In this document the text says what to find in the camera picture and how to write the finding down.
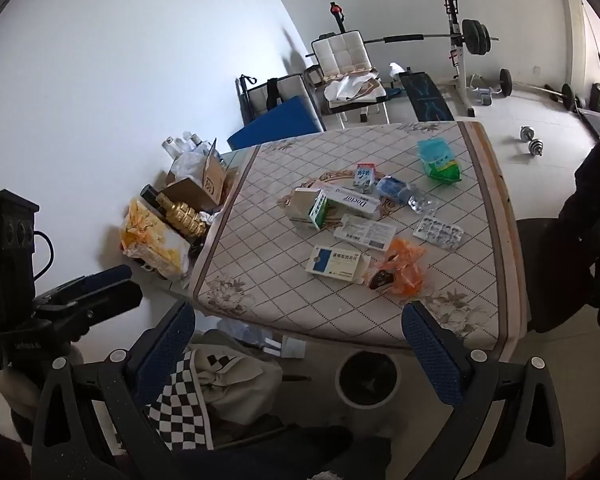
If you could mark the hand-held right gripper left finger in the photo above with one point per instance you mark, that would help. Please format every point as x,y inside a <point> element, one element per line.
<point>167,350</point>

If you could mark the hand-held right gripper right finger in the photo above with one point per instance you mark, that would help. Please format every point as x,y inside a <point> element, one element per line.
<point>432,355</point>

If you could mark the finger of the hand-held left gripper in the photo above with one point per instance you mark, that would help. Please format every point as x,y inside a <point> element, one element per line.
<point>97,277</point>
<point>105,302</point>

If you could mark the white round waste bin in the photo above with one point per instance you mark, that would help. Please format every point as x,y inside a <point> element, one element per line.
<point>367,377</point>

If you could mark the long white cardboard box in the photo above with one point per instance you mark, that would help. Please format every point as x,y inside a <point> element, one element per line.
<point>356,202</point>

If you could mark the small red-topped milk carton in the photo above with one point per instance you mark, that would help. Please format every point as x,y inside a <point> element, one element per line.
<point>365,177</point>

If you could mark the blue and green tissue packet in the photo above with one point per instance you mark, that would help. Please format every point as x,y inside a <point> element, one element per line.
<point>437,161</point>

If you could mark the checkered black and white cloth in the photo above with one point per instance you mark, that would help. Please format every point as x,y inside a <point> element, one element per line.
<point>185,410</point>

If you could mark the yellow plastic bag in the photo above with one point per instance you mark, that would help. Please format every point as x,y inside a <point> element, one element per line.
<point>150,242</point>

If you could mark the clear plastic bag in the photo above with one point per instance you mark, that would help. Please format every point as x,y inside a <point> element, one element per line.
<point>245,332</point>

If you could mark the dark snack wrapper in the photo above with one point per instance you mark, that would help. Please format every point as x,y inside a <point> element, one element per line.
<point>381,278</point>

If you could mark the orange plastic bag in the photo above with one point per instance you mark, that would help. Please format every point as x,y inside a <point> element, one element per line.
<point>402,265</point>

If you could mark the gold ribbed bottle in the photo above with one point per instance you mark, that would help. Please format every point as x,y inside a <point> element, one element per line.
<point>180,215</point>

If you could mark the silver pill blister pack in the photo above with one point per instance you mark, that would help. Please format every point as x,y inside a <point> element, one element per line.
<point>437,232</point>

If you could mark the blue and white medicine box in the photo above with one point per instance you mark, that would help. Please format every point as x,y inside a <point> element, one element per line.
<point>337,263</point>

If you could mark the flat white medicine box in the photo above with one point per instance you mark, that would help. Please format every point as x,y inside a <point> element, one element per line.
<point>365,232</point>

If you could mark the table with patterned cloth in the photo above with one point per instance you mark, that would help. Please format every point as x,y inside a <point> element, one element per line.
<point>260,245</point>

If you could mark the brown cardboard box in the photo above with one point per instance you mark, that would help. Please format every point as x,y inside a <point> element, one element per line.
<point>202,185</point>

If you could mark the clear crumpled plastic blister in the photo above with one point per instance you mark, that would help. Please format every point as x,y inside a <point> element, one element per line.
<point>422,205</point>

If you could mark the cluster of clear bottles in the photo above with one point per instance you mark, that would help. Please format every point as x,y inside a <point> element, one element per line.
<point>180,145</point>

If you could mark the crumpled blue plastic wrapper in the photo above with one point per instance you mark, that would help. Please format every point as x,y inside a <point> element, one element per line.
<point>392,187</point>

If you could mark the green and white medicine box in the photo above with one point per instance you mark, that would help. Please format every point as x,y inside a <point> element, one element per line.
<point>307,208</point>

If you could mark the black coat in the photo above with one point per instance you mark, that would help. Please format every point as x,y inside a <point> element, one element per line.
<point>597,220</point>

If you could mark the chrome dumbbell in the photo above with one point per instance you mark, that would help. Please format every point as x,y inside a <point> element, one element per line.
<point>530,141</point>

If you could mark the blue foam mat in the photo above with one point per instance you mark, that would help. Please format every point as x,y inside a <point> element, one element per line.
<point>280,122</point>

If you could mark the folded black-framed padded chair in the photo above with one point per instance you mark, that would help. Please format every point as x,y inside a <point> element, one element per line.
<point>275,92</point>

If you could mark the black weight bench pad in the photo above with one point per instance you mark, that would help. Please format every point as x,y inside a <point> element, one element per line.
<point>425,97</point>

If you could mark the beige cloth on chair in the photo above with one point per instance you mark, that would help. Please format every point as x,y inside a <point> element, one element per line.
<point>352,87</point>

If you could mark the small black floor barbell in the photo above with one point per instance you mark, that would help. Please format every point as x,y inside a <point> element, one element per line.
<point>540,89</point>

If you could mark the white barbell rack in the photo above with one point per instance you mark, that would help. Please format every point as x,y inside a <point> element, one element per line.
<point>457,65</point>

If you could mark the white padded chair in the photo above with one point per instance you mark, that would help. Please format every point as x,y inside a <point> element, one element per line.
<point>342,57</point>

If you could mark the barbell with black plates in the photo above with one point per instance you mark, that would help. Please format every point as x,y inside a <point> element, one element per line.
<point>475,37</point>

